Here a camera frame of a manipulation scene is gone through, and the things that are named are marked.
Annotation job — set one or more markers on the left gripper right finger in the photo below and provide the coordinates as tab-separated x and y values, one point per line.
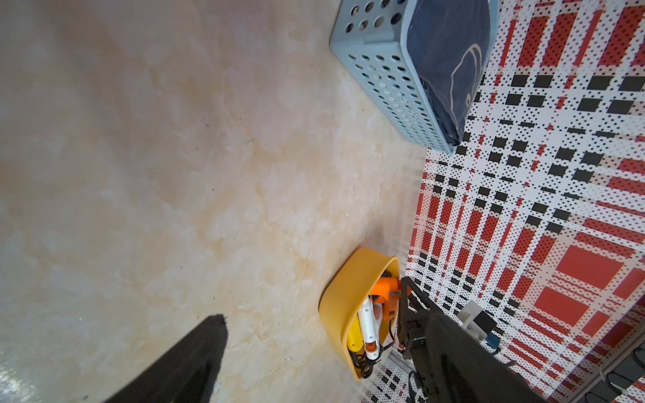
460	370

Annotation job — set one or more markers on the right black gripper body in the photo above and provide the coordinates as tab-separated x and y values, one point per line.
413	325

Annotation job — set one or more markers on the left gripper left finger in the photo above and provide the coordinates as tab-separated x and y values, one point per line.
187	372

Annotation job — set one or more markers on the orange glue gun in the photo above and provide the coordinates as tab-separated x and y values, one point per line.
387	292

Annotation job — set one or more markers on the white glue gun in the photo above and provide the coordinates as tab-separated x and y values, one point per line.
370	336

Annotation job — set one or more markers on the yellow glue gun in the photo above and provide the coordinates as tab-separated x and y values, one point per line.
355	341

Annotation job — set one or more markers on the yellow plastic storage box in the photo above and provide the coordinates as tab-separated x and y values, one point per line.
344	295

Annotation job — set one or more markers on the dark blue folded cloth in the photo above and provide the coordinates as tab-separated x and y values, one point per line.
450	43

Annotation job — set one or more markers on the light blue perforated basket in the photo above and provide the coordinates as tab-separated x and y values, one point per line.
370	40

